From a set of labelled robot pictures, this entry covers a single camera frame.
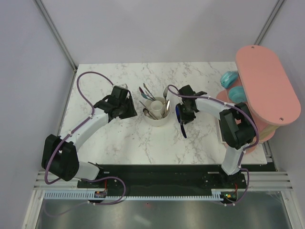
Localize blue plastic knife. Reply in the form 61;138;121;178
175;104;187;138

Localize teal plastic spoon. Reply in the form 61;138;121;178
141;93;154;101

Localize purple long-handled spoon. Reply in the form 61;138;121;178
138;87;150;101

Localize silver small spoon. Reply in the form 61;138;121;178
142;108;156;120

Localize teal handled silver fork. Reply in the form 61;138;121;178
163;87;170;118

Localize white round divided container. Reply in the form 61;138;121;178
143;96;171;127

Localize dark chopstick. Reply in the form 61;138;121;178
139;100;159;120

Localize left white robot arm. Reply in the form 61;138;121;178
41;84;137;187

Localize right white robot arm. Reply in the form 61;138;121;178
175;85;258;188

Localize teal headphones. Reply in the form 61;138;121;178
220;71;247;104

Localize pink oval shelf top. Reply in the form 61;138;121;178
235;45;301;126

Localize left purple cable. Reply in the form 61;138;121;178
44;72;127;218

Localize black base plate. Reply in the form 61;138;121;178
78;165;246;192

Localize white slotted cable duct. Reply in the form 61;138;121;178
43;189;224;201

